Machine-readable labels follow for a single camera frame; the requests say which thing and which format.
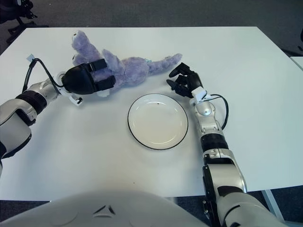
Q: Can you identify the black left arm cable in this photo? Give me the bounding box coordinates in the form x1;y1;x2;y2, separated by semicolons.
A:
22;58;63;92

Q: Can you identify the white right wrist mount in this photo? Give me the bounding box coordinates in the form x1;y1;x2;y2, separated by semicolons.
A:
190;86;208;104

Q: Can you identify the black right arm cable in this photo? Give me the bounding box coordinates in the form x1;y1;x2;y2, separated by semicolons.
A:
205;94;229;130

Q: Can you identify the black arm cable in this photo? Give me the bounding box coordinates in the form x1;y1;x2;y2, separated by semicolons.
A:
205;94;229;130
22;58;63;92

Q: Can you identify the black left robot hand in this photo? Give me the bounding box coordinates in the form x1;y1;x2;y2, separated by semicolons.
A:
62;58;116;95

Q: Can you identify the white left wrist mount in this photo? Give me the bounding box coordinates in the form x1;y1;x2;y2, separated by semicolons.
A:
55;72;83;106

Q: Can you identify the black office chair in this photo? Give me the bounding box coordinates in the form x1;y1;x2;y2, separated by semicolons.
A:
0;0;49;43

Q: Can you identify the white plate with black rim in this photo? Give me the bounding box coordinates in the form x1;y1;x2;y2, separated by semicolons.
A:
127;93;189;150

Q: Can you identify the purple plush teddy bear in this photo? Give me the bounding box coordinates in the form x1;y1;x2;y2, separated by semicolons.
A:
71;29;183;98

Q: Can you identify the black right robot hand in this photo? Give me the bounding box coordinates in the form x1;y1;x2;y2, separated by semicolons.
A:
166;62;204;99

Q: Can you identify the white side table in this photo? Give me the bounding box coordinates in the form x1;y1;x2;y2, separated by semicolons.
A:
290;56;303;71

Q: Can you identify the black metal table bracket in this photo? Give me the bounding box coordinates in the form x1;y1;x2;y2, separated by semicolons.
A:
202;200;221;227

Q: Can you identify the white table leg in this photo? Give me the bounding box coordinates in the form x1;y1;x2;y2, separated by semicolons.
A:
260;189;285;223

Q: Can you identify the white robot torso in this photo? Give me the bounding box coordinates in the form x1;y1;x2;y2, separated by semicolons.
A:
0;189;211;227

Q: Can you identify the white wrist mount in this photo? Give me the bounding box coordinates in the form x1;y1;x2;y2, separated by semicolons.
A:
190;86;208;104
55;72;83;106

